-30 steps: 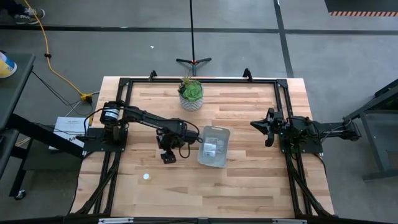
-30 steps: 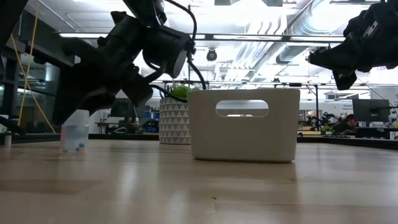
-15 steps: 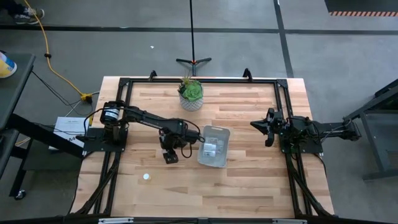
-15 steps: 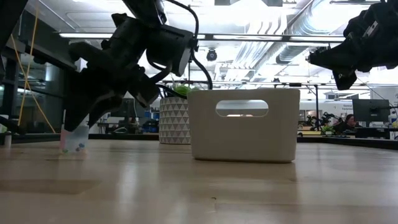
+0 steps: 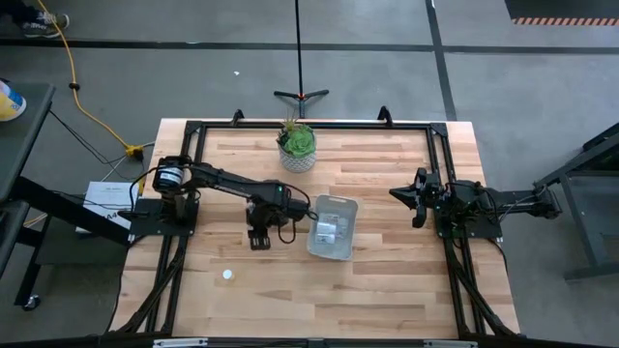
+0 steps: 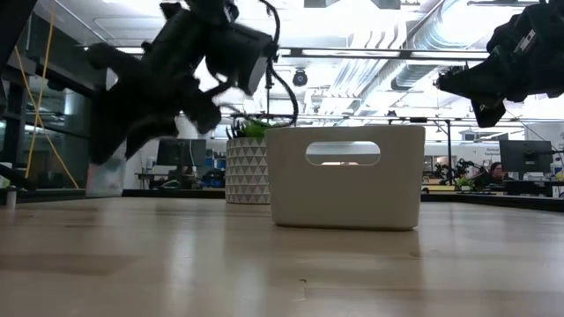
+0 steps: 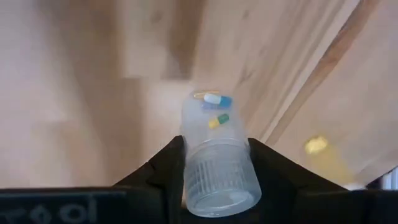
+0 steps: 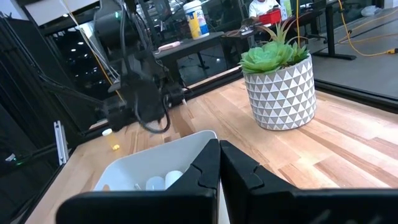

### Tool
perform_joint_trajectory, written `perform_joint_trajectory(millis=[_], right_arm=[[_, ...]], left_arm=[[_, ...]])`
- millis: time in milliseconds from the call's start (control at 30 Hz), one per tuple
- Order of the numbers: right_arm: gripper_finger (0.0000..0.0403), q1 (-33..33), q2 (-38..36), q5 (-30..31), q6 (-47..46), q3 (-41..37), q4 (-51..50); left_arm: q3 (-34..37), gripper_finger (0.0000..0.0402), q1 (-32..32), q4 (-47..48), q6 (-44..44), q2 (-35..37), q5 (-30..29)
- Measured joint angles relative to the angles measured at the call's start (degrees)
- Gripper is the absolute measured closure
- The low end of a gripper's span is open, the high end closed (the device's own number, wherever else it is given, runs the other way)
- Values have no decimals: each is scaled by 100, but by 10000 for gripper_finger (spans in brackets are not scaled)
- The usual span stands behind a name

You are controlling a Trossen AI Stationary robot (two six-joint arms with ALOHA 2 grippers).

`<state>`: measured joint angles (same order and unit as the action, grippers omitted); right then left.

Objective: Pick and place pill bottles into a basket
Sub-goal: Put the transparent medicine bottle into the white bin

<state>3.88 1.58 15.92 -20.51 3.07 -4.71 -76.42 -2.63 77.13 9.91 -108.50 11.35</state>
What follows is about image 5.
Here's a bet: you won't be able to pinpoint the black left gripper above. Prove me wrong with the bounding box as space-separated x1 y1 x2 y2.
245 193 313 251

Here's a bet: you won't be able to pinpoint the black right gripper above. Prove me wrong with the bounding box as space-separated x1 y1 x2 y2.
388 167 458 230

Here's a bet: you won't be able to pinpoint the light grey plastic basket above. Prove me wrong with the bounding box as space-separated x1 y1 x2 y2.
306 193 361 263

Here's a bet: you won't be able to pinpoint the succulents in white patterned planter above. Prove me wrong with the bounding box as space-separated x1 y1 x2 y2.
276 115 318 175

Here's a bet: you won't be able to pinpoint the black tripod stand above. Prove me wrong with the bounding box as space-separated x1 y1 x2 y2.
273 0 331 120

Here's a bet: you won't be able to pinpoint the white printer paper box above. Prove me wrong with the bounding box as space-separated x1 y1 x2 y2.
75 180 142 236

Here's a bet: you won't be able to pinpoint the black metal cart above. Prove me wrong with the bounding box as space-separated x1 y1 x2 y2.
533 122 619 282

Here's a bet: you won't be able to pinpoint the black mat with hazard stripes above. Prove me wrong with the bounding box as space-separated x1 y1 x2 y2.
503 0 619 27

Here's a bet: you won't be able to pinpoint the black side table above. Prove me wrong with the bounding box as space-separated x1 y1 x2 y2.
0 80 133 311

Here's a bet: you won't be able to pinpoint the yellow and blue container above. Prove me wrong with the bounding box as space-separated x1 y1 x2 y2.
0 78 28 123

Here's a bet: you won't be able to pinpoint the person's shoe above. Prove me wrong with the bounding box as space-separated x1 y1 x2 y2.
20 11 72 40

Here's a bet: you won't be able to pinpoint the black left gripper cable loop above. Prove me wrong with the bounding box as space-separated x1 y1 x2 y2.
276 216 297 246

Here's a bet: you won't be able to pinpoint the black aluminium rig frame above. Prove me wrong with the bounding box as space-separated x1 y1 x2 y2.
103 105 523 348

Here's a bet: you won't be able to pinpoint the white metal bracket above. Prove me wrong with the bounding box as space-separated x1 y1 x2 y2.
152 337 210 348
423 339 480 348

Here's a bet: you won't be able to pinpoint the thin black floor cable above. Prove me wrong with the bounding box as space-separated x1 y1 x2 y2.
47 108 134 169

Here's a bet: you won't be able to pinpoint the yellow extension cable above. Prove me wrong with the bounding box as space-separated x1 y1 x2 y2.
34 0 147 161

